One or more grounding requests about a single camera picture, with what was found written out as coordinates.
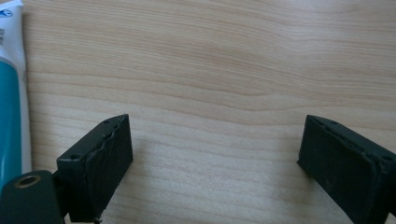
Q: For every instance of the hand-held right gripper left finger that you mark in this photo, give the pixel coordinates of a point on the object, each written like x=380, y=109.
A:
x=99, y=174

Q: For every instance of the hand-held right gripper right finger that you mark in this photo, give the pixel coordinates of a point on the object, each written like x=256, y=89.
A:
x=345, y=174

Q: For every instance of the white and teal tube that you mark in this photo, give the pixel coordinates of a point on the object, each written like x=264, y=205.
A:
x=11, y=93

